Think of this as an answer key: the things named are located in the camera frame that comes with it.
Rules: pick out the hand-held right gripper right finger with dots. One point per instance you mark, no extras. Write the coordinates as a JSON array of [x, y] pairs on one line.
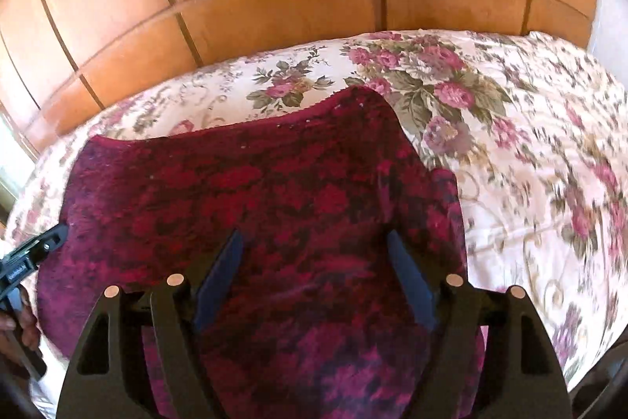
[[409, 276]]

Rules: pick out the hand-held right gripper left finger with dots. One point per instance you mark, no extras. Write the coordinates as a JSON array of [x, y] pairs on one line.
[[221, 271]]

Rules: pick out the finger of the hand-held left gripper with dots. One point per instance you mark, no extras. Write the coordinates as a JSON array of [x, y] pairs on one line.
[[49, 240]]

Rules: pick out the maroon floral knit top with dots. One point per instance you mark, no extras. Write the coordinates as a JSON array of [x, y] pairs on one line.
[[274, 203]]

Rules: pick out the person's left hand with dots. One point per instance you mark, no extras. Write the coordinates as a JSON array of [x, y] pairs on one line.
[[30, 330]]

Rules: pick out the floral bedspread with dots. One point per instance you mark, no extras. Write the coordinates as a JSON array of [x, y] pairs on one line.
[[530, 154]]

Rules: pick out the wooden panelled headboard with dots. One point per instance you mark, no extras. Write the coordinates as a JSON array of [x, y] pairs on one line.
[[274, 16]]

